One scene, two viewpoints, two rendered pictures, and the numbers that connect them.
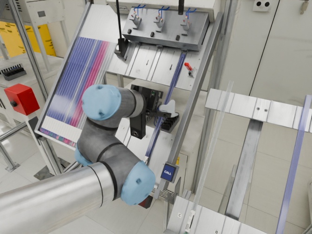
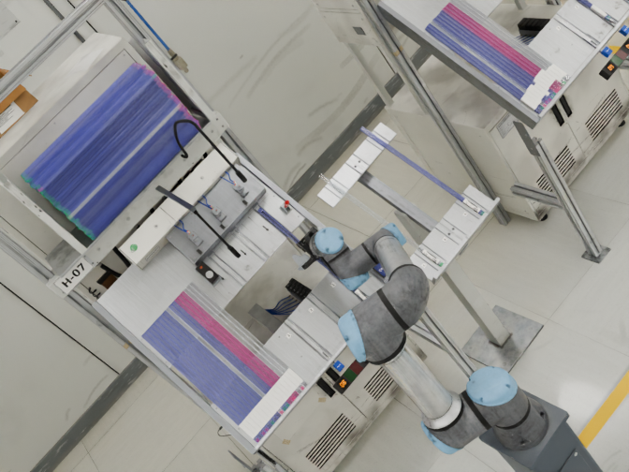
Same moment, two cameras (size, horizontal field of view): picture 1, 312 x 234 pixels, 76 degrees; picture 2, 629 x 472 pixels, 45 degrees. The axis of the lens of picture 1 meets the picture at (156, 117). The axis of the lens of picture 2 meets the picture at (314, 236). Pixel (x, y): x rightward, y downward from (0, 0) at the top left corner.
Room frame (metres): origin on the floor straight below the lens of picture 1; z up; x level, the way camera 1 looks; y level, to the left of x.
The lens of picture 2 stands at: (-0.97, 1.29, 2.35)
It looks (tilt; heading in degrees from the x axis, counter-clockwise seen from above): 34 degrees down; 319
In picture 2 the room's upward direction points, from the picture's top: 41 degrees counter-clockwise
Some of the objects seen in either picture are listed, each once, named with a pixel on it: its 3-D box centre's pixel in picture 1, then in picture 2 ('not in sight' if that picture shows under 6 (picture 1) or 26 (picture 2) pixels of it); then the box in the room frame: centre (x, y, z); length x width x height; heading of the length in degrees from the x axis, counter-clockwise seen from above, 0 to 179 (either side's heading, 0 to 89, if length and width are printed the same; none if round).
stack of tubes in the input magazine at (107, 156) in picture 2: not in sight; (113, 150); (1.01, -0.01, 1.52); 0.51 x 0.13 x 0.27; 62
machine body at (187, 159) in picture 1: (158, 138); (297, 358); (1.14, -0.01, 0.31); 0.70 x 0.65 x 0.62; 62
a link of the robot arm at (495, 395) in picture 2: not in sight; (494, 395); (-0.02, 0.37, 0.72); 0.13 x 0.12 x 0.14; 42
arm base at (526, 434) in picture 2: not in sight; (514, 416); (-0.03, 0.36, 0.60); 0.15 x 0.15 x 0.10
